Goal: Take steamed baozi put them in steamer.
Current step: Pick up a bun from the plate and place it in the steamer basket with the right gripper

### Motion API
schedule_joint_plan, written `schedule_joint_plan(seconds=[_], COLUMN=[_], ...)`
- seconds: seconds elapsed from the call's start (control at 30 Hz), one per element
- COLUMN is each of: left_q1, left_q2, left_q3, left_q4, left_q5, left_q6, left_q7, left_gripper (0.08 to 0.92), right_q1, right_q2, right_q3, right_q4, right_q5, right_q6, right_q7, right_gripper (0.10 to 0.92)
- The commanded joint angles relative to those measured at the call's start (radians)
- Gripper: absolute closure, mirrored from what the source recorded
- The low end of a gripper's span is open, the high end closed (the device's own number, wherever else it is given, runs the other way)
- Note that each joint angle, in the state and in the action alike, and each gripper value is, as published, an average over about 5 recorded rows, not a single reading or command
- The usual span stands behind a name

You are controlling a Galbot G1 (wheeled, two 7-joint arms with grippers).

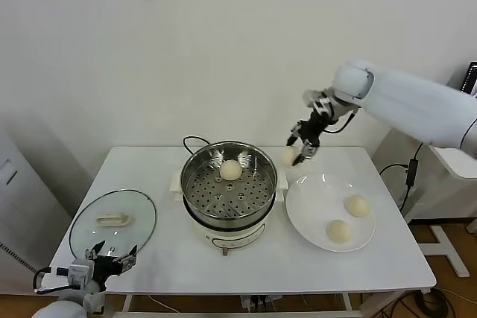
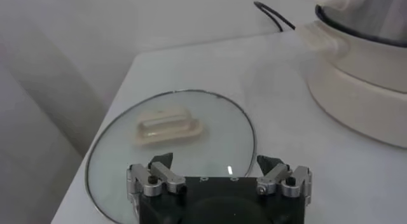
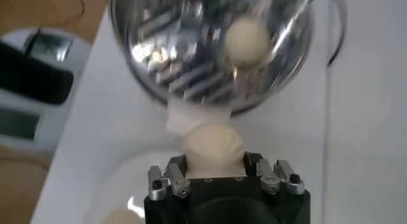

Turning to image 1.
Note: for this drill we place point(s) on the black hub adapter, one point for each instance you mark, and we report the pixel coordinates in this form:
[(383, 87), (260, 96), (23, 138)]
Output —
[(411, 173)]

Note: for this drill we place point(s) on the glass pot lid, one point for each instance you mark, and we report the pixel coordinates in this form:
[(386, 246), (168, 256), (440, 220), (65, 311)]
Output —
[(112, 220)]

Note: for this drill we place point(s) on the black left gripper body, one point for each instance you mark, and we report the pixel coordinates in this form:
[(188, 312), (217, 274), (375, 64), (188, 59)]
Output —
[(106, 266)]

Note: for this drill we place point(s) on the black open laptop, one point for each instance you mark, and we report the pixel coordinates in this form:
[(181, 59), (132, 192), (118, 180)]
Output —
[(471, 76)]

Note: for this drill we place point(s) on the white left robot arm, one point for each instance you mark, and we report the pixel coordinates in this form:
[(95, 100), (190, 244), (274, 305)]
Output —
[(59, 308)]

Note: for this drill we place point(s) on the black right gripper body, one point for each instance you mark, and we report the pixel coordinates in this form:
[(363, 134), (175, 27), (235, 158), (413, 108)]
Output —
[(316, 128)]

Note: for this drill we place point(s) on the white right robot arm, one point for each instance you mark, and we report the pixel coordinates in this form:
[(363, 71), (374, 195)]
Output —
[(410, 102)]

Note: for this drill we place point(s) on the white electric cooker base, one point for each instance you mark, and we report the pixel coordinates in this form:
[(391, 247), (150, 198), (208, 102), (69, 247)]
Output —
[(238, 238)]

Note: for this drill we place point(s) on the white table frame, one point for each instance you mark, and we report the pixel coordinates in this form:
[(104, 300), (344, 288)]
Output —
[(127, 303)]

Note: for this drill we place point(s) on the white round plate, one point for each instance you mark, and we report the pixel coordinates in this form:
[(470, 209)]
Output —
[(316, 221)]

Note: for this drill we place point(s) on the white power strip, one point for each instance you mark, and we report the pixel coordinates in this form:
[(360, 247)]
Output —
[(257, 301)]

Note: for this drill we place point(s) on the stainless steel steamer basket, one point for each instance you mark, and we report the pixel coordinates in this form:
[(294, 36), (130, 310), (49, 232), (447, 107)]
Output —
[(208, 161)]

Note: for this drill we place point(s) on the white floor cabinet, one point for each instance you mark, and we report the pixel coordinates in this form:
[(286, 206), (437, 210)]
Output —
[(22, 202)]

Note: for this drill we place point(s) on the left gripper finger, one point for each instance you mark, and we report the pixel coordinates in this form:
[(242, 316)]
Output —
[(126, 259), (95, 251)]

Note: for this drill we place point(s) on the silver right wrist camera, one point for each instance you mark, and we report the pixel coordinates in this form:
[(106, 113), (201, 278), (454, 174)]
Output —
[(316, 97)]

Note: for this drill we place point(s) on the white side desk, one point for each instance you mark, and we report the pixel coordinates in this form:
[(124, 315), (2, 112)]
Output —
[(458, 165)]

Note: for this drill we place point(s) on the white steamed baozi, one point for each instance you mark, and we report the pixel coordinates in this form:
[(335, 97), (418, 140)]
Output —
[(288, 156), (230, 170), (339, 230), (357, 205)]

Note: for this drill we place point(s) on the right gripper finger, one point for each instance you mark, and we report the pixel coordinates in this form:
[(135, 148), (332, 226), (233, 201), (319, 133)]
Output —
[(297, 130), (308, 151)]

